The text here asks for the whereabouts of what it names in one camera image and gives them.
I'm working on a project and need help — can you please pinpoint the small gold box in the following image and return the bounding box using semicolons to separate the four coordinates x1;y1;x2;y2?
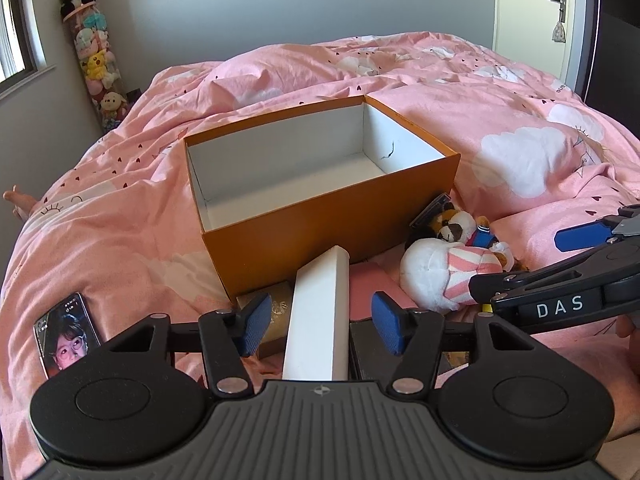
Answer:
236;282;293;360

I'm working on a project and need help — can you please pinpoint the white pink plush toy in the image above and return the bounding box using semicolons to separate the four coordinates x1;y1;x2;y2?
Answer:
399;238;516;314

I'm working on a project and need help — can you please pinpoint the red panda plush toy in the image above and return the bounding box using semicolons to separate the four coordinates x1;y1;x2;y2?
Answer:
427;203;498;248

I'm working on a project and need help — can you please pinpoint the long white box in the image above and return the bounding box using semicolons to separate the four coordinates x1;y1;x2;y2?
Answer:
282;246;349;382

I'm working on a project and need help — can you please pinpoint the dark grey box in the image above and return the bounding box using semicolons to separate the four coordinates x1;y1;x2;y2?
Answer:
348;314;473;388

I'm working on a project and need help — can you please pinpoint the pink card wallet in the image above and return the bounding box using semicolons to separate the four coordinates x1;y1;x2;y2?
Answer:
349;262;416;322

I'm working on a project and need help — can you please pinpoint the person's right hand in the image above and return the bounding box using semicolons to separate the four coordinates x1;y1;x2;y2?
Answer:
584;314;639;440

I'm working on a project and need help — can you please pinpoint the orange cardboard box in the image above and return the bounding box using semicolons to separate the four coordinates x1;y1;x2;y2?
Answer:
184;96;460;299

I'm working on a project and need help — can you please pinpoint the black wardrobe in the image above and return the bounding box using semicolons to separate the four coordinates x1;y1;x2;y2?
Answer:
584;0;639;134

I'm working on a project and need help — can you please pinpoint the pink duvet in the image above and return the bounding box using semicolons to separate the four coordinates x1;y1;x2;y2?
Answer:
0;30;640;480

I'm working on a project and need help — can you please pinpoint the smartphone with photo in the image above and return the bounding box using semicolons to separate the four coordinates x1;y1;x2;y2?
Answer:
32;292;102;378

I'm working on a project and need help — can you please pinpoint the white door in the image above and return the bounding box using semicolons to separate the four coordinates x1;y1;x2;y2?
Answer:
492;0;574;79

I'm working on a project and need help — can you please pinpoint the clear tube of plushies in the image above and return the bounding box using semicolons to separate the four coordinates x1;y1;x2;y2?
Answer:
63;2;130;133

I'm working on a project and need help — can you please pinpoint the window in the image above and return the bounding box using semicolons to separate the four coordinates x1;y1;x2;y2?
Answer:
1;0;54;100

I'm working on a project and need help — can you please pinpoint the black door handle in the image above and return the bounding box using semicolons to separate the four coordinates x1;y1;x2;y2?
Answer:
549;0;567;23

